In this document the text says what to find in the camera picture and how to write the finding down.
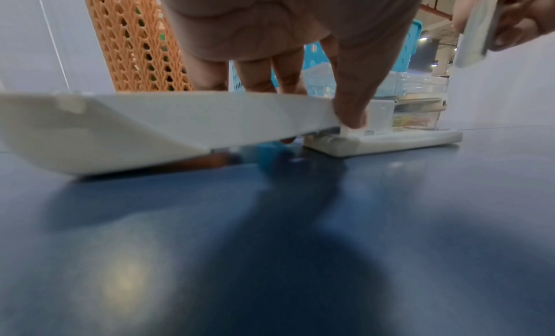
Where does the person's left hand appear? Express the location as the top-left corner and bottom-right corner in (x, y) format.
(154, 0), (431, 129)

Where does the white plastic base block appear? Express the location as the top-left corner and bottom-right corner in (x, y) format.
(302, 127), (463, 158)

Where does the small blue block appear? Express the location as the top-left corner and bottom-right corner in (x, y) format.
(253, 143), (298, 174)

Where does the clear box with coloured clips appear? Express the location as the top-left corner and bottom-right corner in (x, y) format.
(366, 96), (447, 131)

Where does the orange mesh plastic basket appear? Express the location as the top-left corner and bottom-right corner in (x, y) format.
(80, 0), (194, 93)

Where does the white plastic board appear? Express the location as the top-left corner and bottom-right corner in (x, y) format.
(0, 90), (345, 176)

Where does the person's right hand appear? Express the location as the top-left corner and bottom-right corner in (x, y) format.
(451, 0), (555, 53)

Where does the white card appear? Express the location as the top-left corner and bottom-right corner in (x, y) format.
(453, 0), (506, 69)

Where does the blue plastic basket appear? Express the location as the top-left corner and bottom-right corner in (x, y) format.
(227, 19), (423, 99)

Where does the clear plastic storage box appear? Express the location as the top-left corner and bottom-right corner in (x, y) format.
(301, 65), (450, 101)

